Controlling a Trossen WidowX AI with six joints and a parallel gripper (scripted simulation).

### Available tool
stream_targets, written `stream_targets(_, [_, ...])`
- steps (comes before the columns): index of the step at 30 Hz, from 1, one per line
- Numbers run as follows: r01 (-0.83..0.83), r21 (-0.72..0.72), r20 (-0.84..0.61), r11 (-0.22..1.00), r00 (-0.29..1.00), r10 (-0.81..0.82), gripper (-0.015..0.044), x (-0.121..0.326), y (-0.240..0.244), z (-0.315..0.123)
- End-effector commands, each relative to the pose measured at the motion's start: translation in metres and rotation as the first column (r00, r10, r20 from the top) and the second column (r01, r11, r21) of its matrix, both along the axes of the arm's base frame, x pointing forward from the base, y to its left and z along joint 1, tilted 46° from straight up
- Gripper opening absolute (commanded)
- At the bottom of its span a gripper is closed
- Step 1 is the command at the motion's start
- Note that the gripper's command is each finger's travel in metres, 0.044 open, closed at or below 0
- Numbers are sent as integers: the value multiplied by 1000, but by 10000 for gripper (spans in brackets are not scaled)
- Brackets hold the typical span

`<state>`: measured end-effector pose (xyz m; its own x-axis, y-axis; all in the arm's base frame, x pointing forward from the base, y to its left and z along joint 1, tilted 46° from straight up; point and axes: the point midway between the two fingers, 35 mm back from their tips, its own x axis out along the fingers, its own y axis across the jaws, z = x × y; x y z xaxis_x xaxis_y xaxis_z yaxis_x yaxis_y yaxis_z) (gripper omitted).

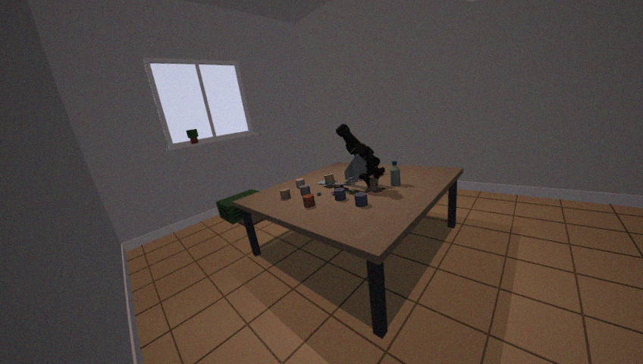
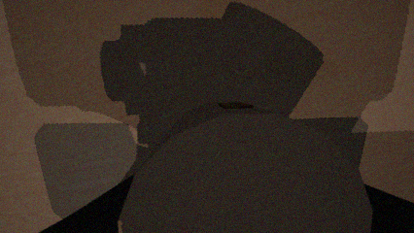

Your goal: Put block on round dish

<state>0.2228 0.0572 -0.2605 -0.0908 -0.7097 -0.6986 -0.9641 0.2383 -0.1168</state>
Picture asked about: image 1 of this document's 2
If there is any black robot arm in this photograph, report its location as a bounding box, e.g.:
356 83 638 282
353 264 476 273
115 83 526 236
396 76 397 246
336 124 384 177

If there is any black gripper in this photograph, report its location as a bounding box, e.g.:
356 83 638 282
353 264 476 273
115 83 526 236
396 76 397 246
359 164 379 187

